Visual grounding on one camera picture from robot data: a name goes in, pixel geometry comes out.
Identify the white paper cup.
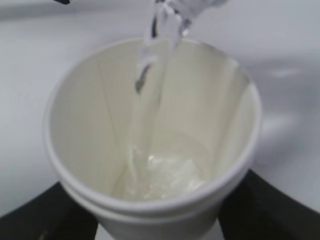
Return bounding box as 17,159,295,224
43,39,262,240

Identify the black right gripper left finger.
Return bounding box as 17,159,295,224
0,183,98,240

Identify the clear water bottle green label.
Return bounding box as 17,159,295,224
134,0,226,95

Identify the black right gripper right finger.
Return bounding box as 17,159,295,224
218,170,320,240

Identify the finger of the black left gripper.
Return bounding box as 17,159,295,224
54,0,72,5

